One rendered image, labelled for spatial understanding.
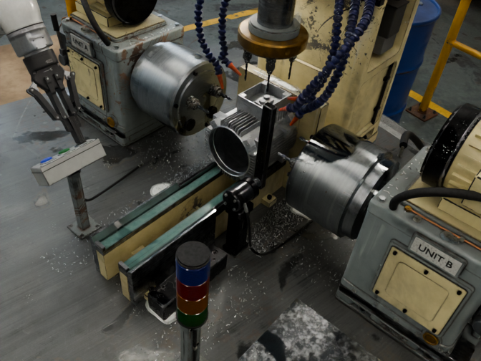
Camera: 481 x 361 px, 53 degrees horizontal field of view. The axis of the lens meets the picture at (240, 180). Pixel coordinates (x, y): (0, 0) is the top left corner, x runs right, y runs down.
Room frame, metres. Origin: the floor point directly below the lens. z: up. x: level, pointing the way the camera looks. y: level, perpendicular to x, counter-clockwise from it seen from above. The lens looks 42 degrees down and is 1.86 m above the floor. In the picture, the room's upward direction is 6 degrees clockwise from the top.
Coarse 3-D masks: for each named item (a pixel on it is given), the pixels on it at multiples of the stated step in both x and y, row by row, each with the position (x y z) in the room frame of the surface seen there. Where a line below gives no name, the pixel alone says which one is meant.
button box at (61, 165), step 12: (84, 144) 0.93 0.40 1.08; (96, 144) 0.95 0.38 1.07; (60, 156) 0.88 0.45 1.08; (72, 156) 0.89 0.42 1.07; (84, 156) 0.91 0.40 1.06; (96, 156) 0.93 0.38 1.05; (36, 168) 0.84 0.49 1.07; (48, 168) 0.84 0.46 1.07; (60, 168) 0.86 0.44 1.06; (72, 168) 0.87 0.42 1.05; (48, 180) 0.82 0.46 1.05
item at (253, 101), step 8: (264, 80) 1.23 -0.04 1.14; (256, 88) 1.20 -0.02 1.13; (264, 88) 1.21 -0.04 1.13; (272, 88) 1.21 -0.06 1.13; (280, 88) 1.20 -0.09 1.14; (240, 96) 1.13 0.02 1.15; (248, 96) 1.18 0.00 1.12; (256, 96) 1.19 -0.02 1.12; (264, 96) 1.16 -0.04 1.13; (272, 96) 1.20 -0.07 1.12; (280, 96) 1.19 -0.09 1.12; (288, 96) 1.16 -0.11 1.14; (240, 104) 1.13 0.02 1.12; (248, 104) 1.11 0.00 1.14; (256, 104) 1.14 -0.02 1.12; (280, 104) 1.13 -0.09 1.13; (248, 112) 1.11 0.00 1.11; (256, 112) 1.10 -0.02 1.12; (280, 112) 1.13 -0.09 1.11
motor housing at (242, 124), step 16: (240, 112) 1.12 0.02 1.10; (208, 128) 1.10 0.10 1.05; (224, 128) 1.14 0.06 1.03; (240, 128) 1.04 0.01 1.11; (256, 128) 1.08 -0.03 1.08; (208, 144) 1.09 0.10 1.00; (224, 144) 1.13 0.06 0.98; (240, 144) 1.16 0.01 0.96; (272, 144) 1.07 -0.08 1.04; (288, 144) 1.12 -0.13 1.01; (224, 160) 1.09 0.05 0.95; (240, 160) 1.10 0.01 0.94; (272, 160) 1.07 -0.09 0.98
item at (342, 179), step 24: (312, 144) 0.94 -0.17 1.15; (336, 144) 0.94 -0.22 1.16; (360, 144) 0.95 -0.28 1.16; (312, 168) 0.89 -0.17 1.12; (336, 168) 0.88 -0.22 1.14; (360, 168) 0.87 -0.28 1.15; (384, 168) 0.88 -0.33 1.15; (288, 192) 0.89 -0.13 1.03; (312, 192) 0.86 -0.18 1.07; (336, 192) 0.83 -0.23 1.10; (360, 192) 0.83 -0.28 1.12; (312, 216) 0.85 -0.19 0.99; (336, 216) 0.81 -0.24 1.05; (360, 216) 0.82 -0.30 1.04
